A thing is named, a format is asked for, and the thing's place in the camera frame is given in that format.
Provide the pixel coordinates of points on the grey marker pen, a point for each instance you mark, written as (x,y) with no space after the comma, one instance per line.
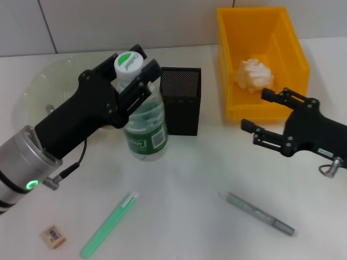
(257,212)

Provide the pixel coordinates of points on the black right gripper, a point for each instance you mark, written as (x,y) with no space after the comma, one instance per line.
(314,132)

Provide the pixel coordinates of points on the white paper ball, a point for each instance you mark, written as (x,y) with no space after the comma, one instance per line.
(254,75)

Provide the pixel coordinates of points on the green glass fruit plate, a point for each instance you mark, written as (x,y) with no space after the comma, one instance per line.
(54,78)

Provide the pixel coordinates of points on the green pen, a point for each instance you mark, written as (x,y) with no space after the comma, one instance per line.
(108,222)

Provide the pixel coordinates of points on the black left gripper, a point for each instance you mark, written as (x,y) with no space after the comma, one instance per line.
(81,113)

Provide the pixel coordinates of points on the black mesh pen holder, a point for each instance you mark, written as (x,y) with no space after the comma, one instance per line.
(184,116)

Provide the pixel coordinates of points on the beige eraser with barcode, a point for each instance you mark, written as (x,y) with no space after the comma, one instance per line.
(54,236)

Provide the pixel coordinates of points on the yellow plastic bin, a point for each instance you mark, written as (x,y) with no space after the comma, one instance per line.
(271,40)

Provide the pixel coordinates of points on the clear green-label water bottle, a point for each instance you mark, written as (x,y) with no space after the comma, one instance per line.
(146,130)

